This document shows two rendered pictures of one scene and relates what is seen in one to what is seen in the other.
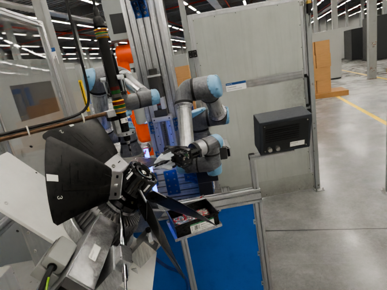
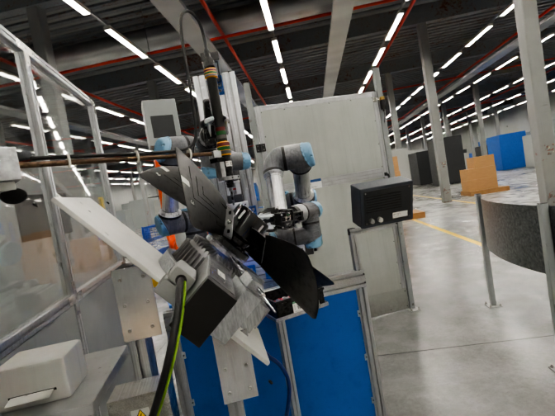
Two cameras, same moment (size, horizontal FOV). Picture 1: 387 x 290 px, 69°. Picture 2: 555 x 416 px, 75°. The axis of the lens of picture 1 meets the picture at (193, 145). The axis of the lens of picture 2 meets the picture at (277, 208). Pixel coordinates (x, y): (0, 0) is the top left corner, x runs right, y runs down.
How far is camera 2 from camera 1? 0.43 m
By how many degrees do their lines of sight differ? 16
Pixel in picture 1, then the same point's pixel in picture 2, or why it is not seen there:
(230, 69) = not seen: hidden behind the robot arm
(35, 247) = (125, 300)
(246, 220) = (349, 311)
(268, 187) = not seen: hidden behind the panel
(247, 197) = (350, 280)
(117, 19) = (159, 122)
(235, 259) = (338, 367)
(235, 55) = not seen: hidden behind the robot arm
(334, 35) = (400, 155)
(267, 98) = (346, 198)
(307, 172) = (399, 288)
